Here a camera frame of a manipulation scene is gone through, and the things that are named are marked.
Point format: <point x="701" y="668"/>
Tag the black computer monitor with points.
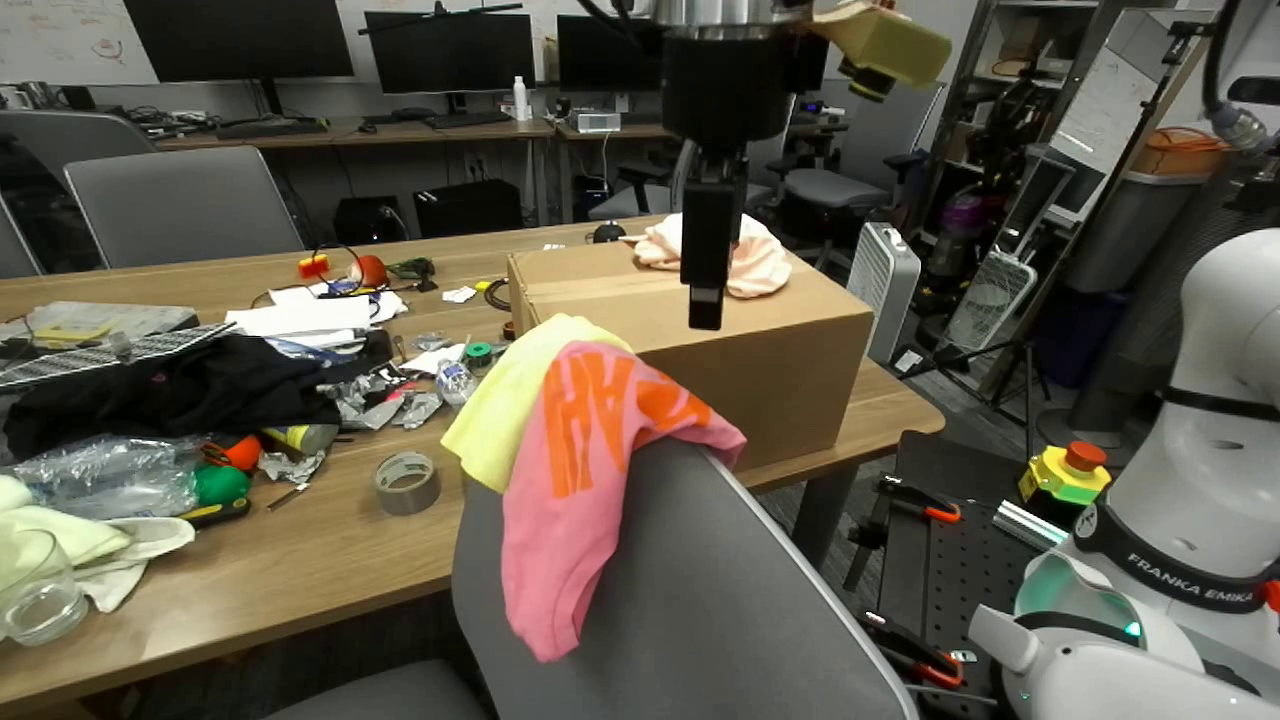
<point x="242" y="36"/>
<point x="606" y="55"/>
<point x="445" y="51"/>

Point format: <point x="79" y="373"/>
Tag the green ball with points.
<point x="220" y="485"/>

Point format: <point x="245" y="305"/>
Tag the grey bin with orange lid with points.
<point x="1135" y="227"/>

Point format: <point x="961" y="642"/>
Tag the white papers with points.
<point x="314" y="319"/>

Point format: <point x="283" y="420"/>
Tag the black bag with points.
<point x="368" y="222"/>

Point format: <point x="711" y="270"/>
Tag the black cloth heap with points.
<point x="187" y="385"/>

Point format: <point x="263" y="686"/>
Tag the yellow red emergency stop button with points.
<point x="1067" y="472"/>

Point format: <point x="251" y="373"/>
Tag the grey office chair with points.
<point x="183" y="205"/>
<point x="65" y="142"/>
<point x="721" y="613"/>

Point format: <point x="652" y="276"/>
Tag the white heater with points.
<point x="880" y="285"/>

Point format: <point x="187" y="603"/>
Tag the grey folded cloth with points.
<point x="107" y="321"/>

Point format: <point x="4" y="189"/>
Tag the white bottle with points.
<point x="520" y="100"/>

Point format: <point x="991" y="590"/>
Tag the small red object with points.
<point x="314" y="265"/>

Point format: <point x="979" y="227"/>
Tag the yellow black small item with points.
<point x="300" y="436"/>

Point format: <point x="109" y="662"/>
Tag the crumpled foil wrappers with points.
<point x="384" y="402"/>

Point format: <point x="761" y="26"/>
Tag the pale cream cloth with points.
<point x="134" y="540"/>

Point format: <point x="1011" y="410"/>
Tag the plastic bottle with green cap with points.
<point x="462" y="373"/>

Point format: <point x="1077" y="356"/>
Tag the clear glass cup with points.
<point x="40" y="603"/>

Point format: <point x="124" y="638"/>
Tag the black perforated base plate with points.
<point x="934" y="574"/>

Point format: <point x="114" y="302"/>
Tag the grey tape roll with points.
<point x="405" y="483"/>

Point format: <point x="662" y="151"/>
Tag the small dark green object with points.
<point x="417" y="272"/>

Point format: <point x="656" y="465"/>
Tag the long wooden desk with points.
<point x="400" y="134"/>

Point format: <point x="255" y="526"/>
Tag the small black speaker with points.
<point x="610" y="235"/>

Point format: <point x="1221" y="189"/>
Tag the wall whiteboard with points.
<point x="72" y="41"/>

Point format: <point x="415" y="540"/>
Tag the beige cloth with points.
<point x="765" y="260"/>

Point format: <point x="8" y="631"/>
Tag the metal shelf rack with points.
<point x="1000" y="121"/>

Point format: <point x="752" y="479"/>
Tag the pink cloth with orange print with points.
<point x="587" y="505"/>

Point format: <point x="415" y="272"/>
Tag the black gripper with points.
<point x="725" y="94"/>

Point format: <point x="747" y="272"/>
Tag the clear plastic bag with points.
<point x="102" y="479"/>

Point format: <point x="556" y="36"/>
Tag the small orange toy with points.
<point x="242" y="455"/>

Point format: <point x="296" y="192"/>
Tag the small orange ball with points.
<point x="368" y="270"/>

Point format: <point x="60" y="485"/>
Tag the orange-yellow wrist camera mount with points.
<point x="893" y="41"/>

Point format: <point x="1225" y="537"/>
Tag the yellow-green cloth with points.
<point x="501" y="415"/>

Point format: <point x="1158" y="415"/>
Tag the orange black pliers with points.
<point x="920" y="500"/>
<point x="920" y="654"/>

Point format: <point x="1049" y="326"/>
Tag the black keyboard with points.
<point x="275" y="125"/>

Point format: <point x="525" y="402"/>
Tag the large cardboard box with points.
<point x="786" y="360"/>

